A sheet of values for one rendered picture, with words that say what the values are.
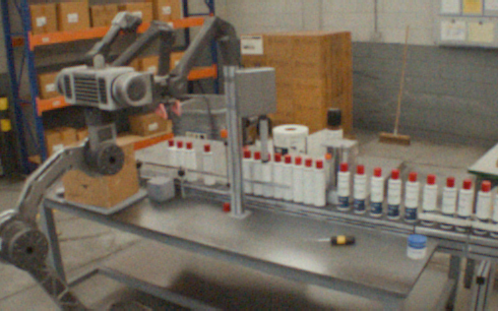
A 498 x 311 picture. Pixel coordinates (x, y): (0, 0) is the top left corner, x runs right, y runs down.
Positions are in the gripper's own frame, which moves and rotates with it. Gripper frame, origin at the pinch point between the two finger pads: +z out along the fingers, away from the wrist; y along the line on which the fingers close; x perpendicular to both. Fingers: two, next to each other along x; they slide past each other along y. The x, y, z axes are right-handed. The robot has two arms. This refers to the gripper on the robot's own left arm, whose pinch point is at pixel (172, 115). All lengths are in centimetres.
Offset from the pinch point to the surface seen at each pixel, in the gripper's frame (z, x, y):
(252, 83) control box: 28, -73, -18
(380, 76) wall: -38, 100, 442
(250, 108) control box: 35, -66, -19
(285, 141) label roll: 40, -20, 47
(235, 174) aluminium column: 54, -41, -22
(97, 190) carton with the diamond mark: 24, 10, -57
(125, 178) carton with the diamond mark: 23.7, 6.9, -41.3
